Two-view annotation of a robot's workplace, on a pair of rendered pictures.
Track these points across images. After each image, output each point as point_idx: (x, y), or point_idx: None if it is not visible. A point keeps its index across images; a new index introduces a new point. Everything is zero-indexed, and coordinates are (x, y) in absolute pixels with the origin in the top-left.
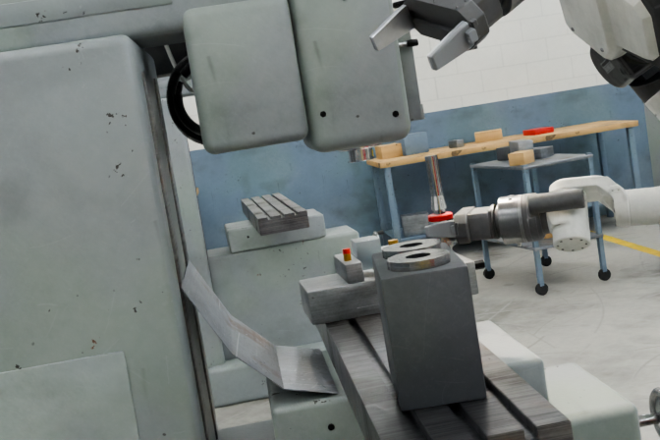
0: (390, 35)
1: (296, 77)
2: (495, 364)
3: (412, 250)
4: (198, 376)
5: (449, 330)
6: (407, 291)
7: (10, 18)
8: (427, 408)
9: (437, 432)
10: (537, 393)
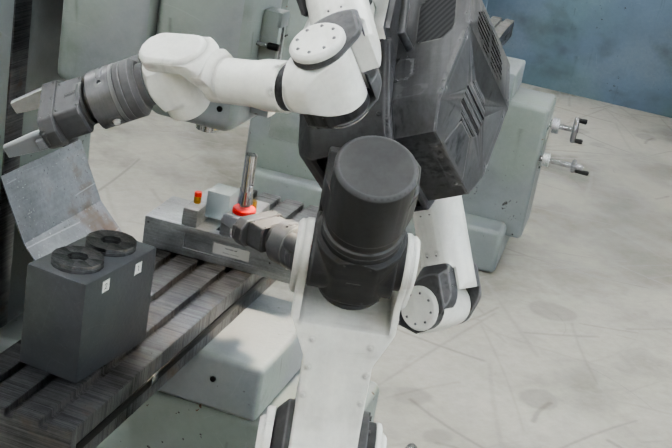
0: (28, 105)
1: (142, 43)
2: (142, 360)
3: (95, 247)
4: (6, 247)
5: (62, 323)
6: (41, 281)
7: None
8: (36, 368)
9: (0, 390)
10: (105, 400)
